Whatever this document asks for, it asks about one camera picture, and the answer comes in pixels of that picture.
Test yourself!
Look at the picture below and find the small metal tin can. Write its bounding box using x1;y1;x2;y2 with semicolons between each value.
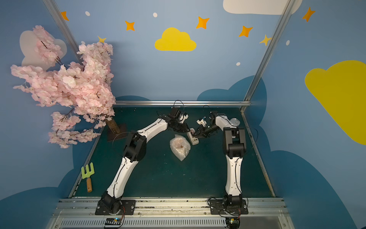
230;118;241;127

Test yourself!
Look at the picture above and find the aluminium frame back bar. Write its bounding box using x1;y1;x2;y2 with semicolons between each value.
115;100;251;107

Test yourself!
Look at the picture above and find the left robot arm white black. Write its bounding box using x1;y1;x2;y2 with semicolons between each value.
95;107;190;215

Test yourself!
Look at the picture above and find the aluminium frame post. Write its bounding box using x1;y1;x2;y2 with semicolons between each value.
43;0;82;64
240;0;296;114

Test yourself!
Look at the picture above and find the pink cherry blossom tree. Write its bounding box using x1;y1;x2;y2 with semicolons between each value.
10;39;116;148

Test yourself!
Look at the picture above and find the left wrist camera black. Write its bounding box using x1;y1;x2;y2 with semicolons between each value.
178;113;189;123

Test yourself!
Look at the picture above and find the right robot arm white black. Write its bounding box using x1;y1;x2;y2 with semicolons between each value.
189;112;248;217

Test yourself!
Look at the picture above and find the aluminium rail front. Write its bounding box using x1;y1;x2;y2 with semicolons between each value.
47;198;295;229

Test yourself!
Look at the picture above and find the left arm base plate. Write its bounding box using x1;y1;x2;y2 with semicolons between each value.
95;199;136;216

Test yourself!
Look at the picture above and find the left circuit board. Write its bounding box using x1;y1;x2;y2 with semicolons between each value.
104;218;122;229

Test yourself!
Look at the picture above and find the right circuit board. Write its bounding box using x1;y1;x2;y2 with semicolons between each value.
226;218;240;229

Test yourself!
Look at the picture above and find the aluminium frame right post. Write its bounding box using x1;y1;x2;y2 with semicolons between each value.
240;0;296;114

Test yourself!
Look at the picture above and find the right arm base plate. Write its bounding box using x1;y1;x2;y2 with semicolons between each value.
207;198;249;216

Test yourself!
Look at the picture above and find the clear bubble wrap sheet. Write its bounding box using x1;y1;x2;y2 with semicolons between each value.
170;135;191;161

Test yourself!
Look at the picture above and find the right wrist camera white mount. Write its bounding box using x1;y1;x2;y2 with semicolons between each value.
196;118;207;127

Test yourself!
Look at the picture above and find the aluminium frame left post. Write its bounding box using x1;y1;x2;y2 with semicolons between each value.
43;0;82;64

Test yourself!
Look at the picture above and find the green garden fork toy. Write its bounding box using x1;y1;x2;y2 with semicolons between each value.
81;162;95;179

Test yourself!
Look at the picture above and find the circuit board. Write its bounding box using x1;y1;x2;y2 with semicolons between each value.
226;218;240;229
104;218;122;229

